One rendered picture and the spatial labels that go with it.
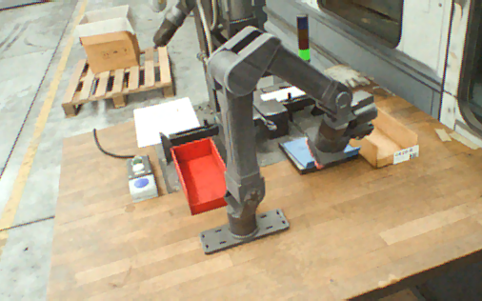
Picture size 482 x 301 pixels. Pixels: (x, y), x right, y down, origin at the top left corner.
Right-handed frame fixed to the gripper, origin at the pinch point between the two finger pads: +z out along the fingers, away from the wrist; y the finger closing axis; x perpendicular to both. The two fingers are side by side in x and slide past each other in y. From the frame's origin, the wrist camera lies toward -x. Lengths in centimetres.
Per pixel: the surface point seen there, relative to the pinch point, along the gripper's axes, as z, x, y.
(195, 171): 11.4, 29.4, 12.5
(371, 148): -3.0, -13.6, -2.2
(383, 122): 3.9, -25.4, 7.2
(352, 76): 23, -37, 38
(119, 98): 219, 49, 209
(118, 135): 30, 48, 43
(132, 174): 11, 46, 17
